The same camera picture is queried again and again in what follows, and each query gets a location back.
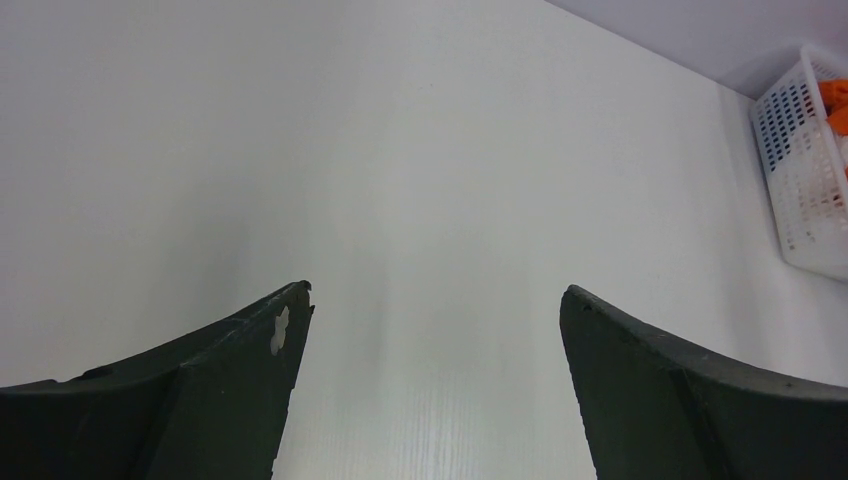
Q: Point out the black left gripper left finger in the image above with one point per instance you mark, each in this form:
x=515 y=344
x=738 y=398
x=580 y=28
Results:
x=211 y=404

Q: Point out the white plastic laundry basket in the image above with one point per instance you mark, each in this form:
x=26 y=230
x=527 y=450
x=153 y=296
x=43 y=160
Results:
x=804 y=165

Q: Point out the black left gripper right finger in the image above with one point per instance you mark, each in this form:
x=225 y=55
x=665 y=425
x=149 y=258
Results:
x=657 y=406

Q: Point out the orange t shirt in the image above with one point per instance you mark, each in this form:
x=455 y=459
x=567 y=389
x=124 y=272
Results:
x=834 y=94

